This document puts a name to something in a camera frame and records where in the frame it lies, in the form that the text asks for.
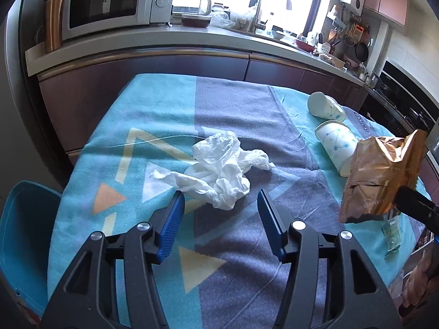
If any copper foil snack bag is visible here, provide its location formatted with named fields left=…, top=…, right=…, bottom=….
left=339, top=129, right=426, bottom=223

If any paper cup with tissue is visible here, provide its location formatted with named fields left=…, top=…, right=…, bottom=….
left=315, top=120, right=358, bottom=177

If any white paper cup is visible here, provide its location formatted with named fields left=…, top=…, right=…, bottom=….
left=307, top=91, right=346, bottom=122

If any white tissue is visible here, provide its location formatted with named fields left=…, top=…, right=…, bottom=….
left=146, top=132, right=275, bottom=211

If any teal trash bin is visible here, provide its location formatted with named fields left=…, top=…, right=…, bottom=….
left=1, top=180, right=61, bottom=317

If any steel kitchen faucet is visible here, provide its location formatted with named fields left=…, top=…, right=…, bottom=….
left=247, top=0, right=292, bottom=33

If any green seaweed snack packet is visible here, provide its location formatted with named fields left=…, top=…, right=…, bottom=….
left=382, top=209, right=401, bottom=257

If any black built-in oven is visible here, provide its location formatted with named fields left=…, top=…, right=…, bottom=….
left=359, top=59, right=438, bottom=137

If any black hanging frying pan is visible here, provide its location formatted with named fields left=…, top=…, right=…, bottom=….
left=355, top=42, right=369, bottom=63

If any grey refrigerator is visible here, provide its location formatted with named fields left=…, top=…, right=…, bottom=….
left=1, top=0, right=61, bottom=198

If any red bowl on counter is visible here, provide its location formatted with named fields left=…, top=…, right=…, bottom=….
left=295, top=39, right=315, bottom=53

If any teal and grey tablecloth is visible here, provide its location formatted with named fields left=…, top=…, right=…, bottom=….
left=42, top=73, right=424, bottom=328

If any dark red food container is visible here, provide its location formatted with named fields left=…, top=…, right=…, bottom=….
left=181, top=15, right=211, bottom=28

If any white microwave oven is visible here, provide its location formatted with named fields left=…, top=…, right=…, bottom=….
left=62, top=0, right=172, bottom=41

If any copper travel mug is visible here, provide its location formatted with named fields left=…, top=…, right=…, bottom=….
left=43, top=0, right=65, bottom=53

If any glass electric kettle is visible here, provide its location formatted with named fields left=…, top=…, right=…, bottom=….
left=172, top=0, right=212, bottom=16

